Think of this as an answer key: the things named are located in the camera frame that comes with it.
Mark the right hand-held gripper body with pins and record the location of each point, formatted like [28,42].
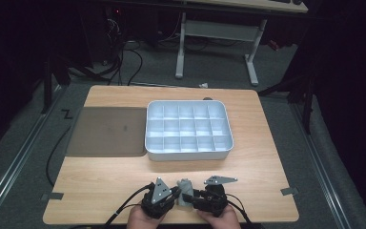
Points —
[213,200]

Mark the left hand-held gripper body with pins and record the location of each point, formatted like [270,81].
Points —
[157,200]

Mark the grey sock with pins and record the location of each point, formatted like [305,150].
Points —
[186,186]

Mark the person's right hand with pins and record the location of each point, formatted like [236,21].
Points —
[222,221]

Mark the person's left hand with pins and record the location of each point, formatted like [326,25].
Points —
[141,219]

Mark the white divided storage box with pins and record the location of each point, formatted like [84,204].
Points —
[189,130]

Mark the grey tape piece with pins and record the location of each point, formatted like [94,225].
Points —
[289,191]
[52,196]

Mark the small white scrap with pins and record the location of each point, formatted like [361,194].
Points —
[203,85]

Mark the black metal stand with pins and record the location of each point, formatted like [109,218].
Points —
[47,86]
[307,101]

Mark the white-legged wooden desk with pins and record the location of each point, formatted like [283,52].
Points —
[217,30]

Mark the black computer tower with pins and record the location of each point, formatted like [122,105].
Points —
[106,31]

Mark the metal floor rail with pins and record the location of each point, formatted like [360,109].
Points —
[317,165]
[16,165]

